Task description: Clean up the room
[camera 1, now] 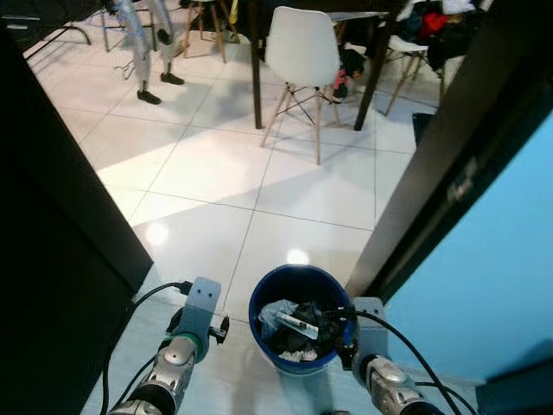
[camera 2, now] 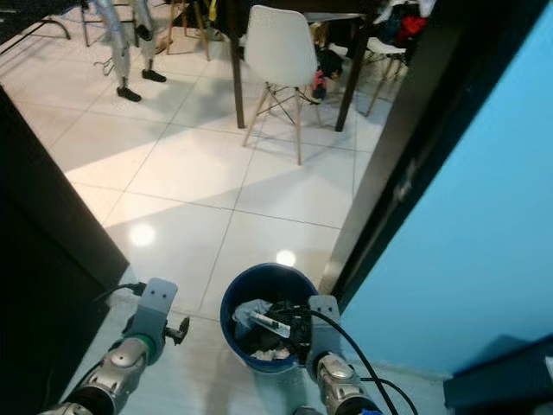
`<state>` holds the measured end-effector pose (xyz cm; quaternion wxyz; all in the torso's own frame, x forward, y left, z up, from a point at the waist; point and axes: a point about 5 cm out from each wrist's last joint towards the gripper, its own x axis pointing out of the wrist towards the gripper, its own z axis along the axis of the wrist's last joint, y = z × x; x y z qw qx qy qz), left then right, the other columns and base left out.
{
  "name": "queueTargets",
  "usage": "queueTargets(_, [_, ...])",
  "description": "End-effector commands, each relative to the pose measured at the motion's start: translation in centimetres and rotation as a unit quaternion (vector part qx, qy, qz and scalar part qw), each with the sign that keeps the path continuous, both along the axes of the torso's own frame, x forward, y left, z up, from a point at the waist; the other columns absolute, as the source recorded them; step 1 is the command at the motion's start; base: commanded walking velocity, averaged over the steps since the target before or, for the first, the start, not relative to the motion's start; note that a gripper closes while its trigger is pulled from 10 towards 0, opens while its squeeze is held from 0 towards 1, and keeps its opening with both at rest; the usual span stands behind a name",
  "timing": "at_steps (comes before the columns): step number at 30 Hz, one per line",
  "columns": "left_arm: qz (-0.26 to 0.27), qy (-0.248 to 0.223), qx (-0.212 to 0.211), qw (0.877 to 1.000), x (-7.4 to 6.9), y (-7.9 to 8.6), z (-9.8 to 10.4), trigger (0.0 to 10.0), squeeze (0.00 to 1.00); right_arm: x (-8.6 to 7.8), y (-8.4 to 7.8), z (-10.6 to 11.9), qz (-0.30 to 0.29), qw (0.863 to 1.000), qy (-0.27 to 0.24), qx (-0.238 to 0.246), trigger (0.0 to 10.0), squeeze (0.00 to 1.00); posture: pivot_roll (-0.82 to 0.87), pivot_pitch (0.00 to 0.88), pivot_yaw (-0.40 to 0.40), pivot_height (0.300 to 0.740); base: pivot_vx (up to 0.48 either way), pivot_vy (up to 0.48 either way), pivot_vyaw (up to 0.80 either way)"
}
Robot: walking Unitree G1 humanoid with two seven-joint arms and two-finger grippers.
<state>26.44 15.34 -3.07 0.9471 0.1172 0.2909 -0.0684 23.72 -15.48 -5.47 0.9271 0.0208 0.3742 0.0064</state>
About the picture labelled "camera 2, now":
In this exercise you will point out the pale crumpled paper sheet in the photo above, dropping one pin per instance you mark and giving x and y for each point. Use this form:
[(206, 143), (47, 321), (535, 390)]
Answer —
[(251, 316)]

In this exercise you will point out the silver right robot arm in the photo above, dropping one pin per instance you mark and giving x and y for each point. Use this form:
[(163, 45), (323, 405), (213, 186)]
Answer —
[(341, 385)]

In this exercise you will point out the black crumpled rubbish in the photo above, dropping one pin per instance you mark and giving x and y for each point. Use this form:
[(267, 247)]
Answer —
[(281, 318)]

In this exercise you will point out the blue round waste bin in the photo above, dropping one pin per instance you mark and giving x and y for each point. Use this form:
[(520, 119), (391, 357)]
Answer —
[(263, 278)]

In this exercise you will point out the wooden leg stool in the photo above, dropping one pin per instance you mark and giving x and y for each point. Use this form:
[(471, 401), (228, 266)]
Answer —
[(190, 26)]

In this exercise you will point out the red cloth item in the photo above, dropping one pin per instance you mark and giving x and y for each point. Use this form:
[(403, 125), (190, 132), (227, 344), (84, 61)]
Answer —
[(412, 26)]

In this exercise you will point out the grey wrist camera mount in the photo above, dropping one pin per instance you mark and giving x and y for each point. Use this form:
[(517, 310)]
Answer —
[(323, 324), (157, 304)]

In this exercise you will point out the dark wooden table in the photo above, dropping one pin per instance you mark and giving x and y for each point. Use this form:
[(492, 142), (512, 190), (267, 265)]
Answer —
[(350, 86)]

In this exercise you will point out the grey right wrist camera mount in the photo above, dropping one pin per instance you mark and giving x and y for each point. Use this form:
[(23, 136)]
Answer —
[(323, 324)]

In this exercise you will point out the dark furniture piece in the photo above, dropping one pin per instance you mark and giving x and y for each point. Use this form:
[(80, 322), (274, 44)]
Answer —
[(501, 380)]

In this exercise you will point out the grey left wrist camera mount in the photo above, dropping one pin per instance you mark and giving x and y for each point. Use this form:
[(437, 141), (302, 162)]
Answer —
[(157, 304)]

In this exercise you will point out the standing white humanoid robot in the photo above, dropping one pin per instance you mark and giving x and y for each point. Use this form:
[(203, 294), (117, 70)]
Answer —
[(125, 52)]

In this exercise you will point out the black door frame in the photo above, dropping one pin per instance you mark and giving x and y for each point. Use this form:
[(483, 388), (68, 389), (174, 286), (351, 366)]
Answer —
[(423, 130)]

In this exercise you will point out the white ointment tube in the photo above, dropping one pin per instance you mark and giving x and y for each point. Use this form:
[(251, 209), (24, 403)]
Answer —
[(270, 325)]

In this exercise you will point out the white tissue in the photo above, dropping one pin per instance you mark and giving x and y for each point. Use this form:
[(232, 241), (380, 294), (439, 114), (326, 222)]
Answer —
[(272, 353)]

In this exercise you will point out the black metal frame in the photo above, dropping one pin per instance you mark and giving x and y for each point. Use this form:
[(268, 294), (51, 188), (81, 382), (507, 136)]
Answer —
[(34, 17)]

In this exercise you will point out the black cabinet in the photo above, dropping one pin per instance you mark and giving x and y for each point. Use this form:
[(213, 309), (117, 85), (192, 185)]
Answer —
[(52, 285)]

